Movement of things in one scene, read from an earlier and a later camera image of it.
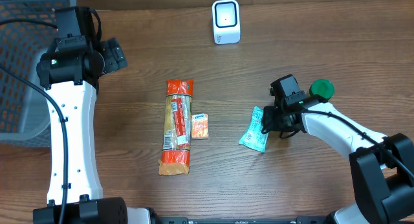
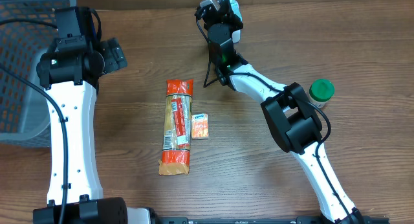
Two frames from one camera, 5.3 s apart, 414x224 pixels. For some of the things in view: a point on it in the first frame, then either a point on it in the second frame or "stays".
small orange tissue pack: [200, 125] stays
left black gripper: [114, 54] stays
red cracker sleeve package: [177, 131] stays
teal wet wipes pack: [253, 137] -> [234, 4]
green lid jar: [322, 89] stays
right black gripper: [268, 120] -> [228, 15]
